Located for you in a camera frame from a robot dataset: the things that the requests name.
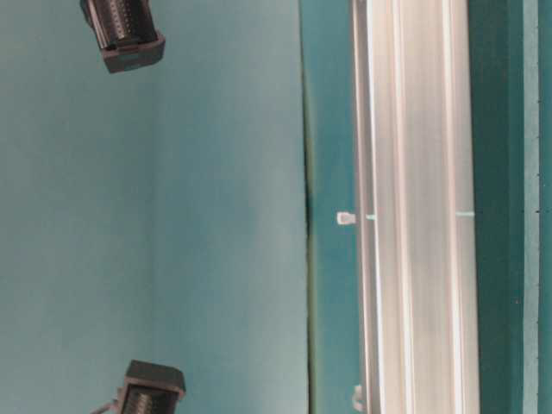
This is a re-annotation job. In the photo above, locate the black gripper lower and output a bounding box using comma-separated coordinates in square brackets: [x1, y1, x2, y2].
[114, 360, 185, 414]

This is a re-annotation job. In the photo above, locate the black gripper upper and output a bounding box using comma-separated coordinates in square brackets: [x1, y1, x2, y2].
[79, 0, 166, 73]

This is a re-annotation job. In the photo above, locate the large silver aluminium rail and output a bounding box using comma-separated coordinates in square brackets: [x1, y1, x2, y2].
[351, 1, 480, 413]

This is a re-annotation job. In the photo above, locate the white zip tie lower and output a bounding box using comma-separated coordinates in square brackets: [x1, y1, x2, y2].
[351, 385, 365, 412]

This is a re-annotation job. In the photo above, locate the white zip tie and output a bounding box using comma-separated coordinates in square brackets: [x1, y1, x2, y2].
[336, 211, 356, 226]
[351, 385, 365, 412]

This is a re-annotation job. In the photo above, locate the white zip tie middle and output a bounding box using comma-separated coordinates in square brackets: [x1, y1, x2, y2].
[336, 211, 356, 226]

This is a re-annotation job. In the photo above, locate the black cable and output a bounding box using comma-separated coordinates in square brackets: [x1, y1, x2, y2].
[88, 398, 126, 414]

